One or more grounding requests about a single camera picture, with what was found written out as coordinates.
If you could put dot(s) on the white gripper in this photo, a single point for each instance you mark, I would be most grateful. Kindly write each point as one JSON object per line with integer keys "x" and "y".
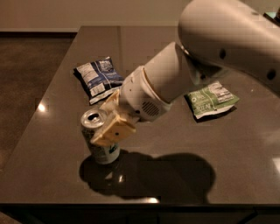
{"x": 136, "y": 93}

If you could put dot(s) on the green 7up soda can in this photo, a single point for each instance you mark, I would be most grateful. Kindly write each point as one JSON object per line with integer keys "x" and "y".
{"x": 91, "y": 121}

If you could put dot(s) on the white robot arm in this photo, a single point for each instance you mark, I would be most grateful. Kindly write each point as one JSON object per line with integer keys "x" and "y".
{"x": 222, "y": 33}

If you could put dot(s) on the blue chip bag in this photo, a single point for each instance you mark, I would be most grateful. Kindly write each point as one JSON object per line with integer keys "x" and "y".
{"x": 99, "y": 79}

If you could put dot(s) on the green chip bag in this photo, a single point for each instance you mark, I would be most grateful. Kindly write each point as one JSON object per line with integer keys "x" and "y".
{"x": 211, "y": 100}

